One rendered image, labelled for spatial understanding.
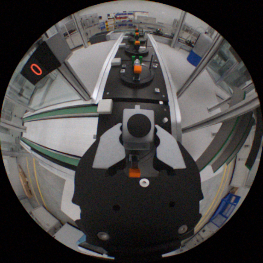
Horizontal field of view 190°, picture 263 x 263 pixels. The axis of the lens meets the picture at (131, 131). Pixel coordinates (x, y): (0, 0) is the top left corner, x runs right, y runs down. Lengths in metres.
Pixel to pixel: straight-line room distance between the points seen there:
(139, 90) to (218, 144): 0.30
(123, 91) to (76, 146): 0.29
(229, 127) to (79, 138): 0.49
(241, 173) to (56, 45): 4.33
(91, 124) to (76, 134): 0.08
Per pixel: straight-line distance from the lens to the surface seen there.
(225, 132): 0.25
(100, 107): 0.27
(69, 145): 0.41
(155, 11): 10.60
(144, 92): 0.31
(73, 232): 3.30
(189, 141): 0.46
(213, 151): 0.26
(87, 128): 0.36
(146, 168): 0.26
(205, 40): 0.95
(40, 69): 0.20
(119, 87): 0.32
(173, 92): 0.37
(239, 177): 4.22
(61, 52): 0.18
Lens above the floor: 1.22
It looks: 81 degrees down
